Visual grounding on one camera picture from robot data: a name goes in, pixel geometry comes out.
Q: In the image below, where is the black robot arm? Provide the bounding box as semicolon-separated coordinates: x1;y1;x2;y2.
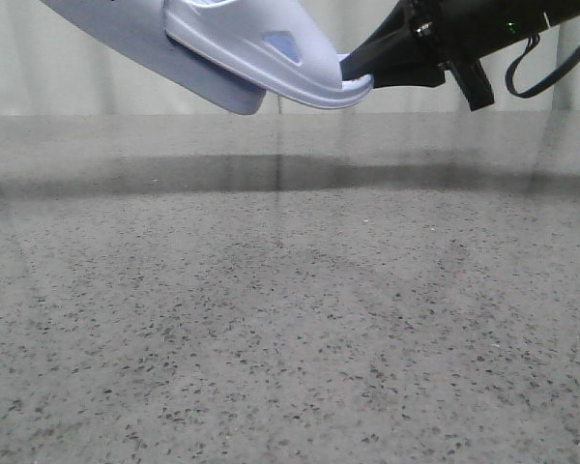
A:
341;1;580;110

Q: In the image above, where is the beige background curtain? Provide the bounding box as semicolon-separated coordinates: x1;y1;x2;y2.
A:
0;1;580;116

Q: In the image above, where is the light blue slipper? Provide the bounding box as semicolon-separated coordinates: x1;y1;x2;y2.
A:
43;0;266;115
163;0;373;109

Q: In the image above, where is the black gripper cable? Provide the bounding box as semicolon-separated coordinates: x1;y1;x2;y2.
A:
505;17;580;98

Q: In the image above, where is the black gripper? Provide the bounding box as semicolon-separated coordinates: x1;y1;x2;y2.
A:
340;1;547;111

